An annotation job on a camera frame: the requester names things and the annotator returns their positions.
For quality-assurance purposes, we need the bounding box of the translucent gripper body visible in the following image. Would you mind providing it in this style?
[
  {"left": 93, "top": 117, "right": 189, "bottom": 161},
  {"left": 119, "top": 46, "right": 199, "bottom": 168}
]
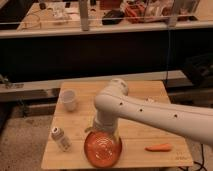
[{"left": 85, "top": 128, "right": 122, "bottom": 160}]

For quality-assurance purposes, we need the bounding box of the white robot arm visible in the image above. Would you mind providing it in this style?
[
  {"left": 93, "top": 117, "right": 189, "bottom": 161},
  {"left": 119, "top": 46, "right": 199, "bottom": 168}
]
[{"left": 93, "top": 78, "right": 213, "bottom": 147}]

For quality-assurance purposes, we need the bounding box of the orange round plate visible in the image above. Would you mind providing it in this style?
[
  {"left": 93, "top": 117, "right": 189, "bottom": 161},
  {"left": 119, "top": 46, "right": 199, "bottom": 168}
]
[{"left": 84, "top": 131, "right": 122, "bottom": 168}]

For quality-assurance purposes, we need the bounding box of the white spice bottle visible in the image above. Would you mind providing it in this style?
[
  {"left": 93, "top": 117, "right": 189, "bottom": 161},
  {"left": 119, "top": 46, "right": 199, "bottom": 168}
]
[{"left": 51, "top": 127, "right": 71, "bottom": 152}]

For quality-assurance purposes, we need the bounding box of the orange carrot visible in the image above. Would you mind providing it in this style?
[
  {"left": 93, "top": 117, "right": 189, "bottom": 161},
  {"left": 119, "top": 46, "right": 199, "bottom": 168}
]
[{"left": 146, "top": 143, "right": 172, "bottom": 152}]

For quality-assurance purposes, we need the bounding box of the white plastic cup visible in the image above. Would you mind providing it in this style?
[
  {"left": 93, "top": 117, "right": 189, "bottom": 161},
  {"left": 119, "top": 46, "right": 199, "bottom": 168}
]
[{"left": 59, "top": 90, "right": 77, "bottom": 111}]

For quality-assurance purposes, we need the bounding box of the black bag on bench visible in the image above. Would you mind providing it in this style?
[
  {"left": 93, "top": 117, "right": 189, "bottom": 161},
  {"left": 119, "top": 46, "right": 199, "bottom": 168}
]
[{"left": 102, "top": 10, "right": 124, "bottom": 25}]

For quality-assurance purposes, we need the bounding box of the orange tool on bench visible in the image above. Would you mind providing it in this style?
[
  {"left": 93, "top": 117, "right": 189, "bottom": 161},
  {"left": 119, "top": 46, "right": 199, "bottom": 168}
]
[{"left": 125, "top": 3, "right": 146, "bottom": 24}]

